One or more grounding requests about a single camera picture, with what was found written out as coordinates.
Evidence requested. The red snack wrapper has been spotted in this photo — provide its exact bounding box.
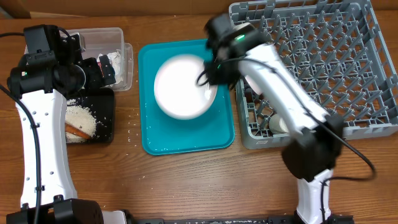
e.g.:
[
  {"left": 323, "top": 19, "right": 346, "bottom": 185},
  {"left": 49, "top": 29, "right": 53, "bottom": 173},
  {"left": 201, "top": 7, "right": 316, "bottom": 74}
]
[{"left": 97, "top": 62, "right": 103, "bottom": 73}]

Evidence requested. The white tissue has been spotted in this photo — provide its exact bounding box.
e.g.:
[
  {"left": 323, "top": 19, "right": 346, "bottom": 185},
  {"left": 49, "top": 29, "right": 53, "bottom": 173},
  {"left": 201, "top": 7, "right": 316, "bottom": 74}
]
[{"left": 107, "top": 49, "right": 123, "bottom": 85}]

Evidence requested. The white round plate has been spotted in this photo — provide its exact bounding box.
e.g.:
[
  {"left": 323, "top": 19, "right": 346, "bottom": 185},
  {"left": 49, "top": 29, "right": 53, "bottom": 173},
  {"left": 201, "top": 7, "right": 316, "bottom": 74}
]
[{"left": 154, "top": 54, "right": 218, "bottom": 120}]

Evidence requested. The orange carrot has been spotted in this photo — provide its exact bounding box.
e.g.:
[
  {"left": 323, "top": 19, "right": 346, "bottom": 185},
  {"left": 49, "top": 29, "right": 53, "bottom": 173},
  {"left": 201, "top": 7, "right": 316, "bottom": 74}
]
[{"left": 65, "top": 123, "right": 91, "bottom": 139}]

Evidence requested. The white paper cup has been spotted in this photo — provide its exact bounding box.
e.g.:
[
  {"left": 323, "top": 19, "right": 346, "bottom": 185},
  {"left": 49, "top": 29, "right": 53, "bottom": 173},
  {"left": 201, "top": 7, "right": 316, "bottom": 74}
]
[{"left": 269, "top": 114, "right": 289, "bottom": 134}]

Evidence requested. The pink bowl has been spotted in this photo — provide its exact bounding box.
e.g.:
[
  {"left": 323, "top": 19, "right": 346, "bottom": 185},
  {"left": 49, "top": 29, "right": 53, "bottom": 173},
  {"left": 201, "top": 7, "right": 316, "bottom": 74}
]
[{"left": 244, "top": 75, "right": 262, "bottom": 95}]

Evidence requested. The white bowl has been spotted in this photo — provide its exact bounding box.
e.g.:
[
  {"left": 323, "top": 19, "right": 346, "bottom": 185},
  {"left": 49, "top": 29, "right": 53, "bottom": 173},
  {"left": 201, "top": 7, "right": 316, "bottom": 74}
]
[{"left": 233, "top": 22, "right": 256, "bottom": 30}]

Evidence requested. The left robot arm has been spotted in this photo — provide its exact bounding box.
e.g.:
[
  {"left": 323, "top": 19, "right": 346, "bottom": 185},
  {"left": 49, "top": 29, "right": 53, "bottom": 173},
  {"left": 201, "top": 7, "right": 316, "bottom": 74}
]
[{"left": 1, "top": 25, "right": 134, "bottom": 223}]

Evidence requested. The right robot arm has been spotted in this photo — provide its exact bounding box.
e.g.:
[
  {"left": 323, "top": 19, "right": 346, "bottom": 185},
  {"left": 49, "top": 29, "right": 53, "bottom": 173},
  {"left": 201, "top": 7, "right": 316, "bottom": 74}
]
[{"left": 196, "top": 14, "right": 377, "bottom": 223}]

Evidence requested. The black waste tray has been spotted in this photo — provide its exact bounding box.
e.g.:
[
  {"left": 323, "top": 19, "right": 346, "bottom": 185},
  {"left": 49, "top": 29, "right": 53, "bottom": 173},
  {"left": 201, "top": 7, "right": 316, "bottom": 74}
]
[{"left": 65, "top": 88, "right": 115, "bottom": 144}]

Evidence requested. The grey dishwasher rack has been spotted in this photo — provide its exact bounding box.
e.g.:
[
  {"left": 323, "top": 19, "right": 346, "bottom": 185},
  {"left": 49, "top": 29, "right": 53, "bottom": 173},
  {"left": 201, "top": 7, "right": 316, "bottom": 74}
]
[{"left": 229, "top": 0, "right": 397, "bottom": 140}]

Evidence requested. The clear plastic bin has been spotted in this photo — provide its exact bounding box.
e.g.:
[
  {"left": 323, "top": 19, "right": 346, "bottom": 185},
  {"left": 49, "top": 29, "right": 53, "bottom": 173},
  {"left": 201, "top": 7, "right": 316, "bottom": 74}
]
[{"left": 24, "top": 27, "right": 134, "bottom": 92}]

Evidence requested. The pile of white rice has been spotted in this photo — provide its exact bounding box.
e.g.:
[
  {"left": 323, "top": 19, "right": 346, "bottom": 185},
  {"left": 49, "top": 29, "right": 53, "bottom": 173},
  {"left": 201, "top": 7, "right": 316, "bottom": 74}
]
[{"left": 65, "top": 99, "right": 101, "bottom": 140}]

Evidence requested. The teal plastic tray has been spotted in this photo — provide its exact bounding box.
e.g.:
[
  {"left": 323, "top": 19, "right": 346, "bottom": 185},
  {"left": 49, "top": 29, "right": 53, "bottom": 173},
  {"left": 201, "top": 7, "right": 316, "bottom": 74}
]
[{"left": 138, "top": 39, "right": 235, "bottom": 156}]

